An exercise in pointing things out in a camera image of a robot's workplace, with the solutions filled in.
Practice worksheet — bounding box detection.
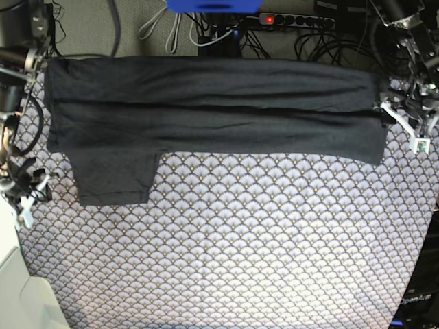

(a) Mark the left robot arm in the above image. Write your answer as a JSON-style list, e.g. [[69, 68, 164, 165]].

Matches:
[[370, 1, 438, 154]]

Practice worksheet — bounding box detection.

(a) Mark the fan-patterned tablecloth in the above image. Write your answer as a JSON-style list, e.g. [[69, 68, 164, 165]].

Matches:
[[13, 67, 438, 328]]

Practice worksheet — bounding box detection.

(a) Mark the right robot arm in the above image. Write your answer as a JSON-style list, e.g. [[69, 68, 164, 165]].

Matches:
[[1, 1, 53, 230]]

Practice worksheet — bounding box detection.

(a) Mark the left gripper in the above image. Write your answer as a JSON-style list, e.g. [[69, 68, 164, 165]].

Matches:
[[375, 92, 438, 153]]

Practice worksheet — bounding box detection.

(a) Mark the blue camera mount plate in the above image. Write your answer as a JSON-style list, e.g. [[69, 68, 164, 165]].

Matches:
[[167, 0, 261, 14]]

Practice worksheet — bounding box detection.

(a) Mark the white side cabinet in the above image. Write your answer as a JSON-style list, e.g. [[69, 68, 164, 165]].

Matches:
[[1, 199, 69, 328]]

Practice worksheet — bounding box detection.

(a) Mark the grey looped cable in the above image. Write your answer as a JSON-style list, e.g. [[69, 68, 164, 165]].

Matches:
[[137, 8, 182, 54]]

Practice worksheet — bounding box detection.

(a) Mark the black OpenArm box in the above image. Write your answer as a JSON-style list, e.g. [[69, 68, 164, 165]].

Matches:
[[390, 210, 438, 328]]

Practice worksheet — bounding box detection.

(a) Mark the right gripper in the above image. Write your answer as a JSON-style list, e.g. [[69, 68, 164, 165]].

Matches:
[[1, 169, 57, 230]]

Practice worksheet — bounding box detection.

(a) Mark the white power strip red switch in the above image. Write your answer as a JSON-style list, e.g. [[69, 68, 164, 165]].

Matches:
[[257, 12, 336, 30]]

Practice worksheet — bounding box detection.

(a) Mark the dark grey T-shirt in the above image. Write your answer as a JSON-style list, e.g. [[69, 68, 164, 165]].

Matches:
[[44, 57, 387, 206]]

